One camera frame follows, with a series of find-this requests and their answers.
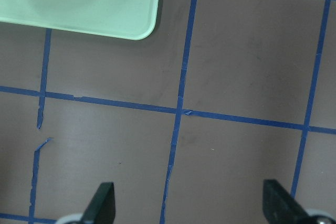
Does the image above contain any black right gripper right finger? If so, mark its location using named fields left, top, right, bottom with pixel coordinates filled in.
left=262, top=179, right=335, bottom=224

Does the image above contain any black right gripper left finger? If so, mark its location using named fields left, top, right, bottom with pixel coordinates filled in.
left=56, top=182, right=117, bottom=224

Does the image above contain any light green rectangular tray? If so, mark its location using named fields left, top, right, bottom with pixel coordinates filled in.
left=1, top=0, right=159, bottom=40

